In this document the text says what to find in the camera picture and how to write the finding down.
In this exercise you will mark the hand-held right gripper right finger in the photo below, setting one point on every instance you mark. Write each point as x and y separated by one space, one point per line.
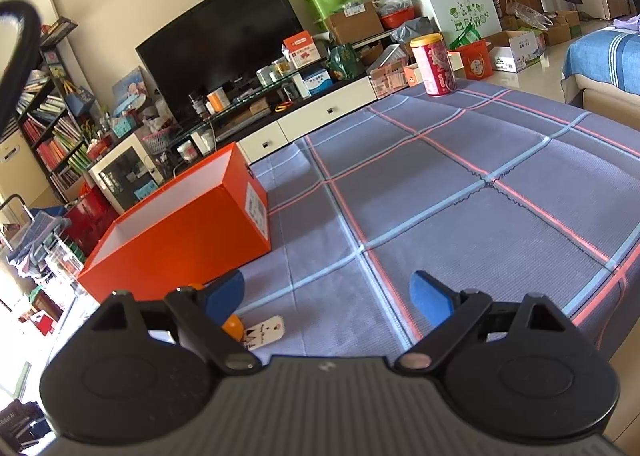
432 296

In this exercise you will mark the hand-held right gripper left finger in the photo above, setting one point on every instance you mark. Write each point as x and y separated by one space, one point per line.
225 293

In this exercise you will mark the orange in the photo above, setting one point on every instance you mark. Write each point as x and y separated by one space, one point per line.
234 328

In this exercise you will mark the orange cardboard box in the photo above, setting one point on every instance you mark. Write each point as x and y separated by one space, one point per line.
175 246

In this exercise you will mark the white paper tag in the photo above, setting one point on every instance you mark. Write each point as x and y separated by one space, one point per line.
265 331

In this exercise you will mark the grey plaid cloth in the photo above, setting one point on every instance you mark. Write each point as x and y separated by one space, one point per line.
450 196

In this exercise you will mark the white jar with red label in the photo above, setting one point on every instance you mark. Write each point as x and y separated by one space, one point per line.
187 151

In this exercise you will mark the white cabinet with glass door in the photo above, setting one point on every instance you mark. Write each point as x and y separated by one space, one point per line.
125 173

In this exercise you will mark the pink plastic basket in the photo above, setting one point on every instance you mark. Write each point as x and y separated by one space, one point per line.
159 141

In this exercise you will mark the dark bottle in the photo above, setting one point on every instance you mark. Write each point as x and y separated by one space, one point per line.
197 106

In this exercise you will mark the orange and white container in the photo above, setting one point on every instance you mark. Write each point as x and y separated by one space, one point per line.
216 101

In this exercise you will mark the yellow rings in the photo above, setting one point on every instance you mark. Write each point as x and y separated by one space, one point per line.
282 107

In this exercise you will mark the white TV cabinet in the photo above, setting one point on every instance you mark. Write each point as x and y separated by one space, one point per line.
320 111

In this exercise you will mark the red printed cardboard box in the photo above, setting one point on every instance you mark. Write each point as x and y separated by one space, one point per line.
389 81

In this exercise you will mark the unframed picture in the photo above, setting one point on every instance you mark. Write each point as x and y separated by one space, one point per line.
129 88

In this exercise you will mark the red can with yellow lid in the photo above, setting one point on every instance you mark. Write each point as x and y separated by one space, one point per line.
437 68

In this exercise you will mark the blue and white carton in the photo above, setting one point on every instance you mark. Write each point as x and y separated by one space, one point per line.
317 82

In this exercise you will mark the dark bookshelf with books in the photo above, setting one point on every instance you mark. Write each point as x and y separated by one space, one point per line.
55 136

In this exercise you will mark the orange paper gift bag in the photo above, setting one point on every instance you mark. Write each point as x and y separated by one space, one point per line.
472 63

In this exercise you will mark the blue gift bag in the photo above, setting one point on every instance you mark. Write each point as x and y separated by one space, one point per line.
80 101

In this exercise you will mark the white plastic basket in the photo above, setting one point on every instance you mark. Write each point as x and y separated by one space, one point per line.
387 56

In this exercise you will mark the black television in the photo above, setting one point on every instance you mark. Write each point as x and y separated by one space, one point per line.
220 46

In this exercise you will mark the green foil bag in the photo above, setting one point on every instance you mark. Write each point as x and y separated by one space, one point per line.
345 63

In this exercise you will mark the orange and white carton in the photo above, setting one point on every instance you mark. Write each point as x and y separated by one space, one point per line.
302 50

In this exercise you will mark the white box with green print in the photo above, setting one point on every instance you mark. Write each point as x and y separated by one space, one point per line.
517 53

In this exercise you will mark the grey plastic bag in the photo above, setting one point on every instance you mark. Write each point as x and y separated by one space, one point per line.
419 30

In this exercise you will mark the red plastic basin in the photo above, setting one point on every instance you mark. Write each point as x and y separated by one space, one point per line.
397 18

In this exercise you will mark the brown cardboard box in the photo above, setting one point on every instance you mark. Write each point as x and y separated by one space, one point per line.
355 23

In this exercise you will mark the blue blanket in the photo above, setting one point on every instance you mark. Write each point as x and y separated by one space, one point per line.
605 58

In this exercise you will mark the open cardboard box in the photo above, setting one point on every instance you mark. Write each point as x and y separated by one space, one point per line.
562 31

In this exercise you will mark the clear plastic packaging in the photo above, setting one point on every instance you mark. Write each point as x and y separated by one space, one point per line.
530 15

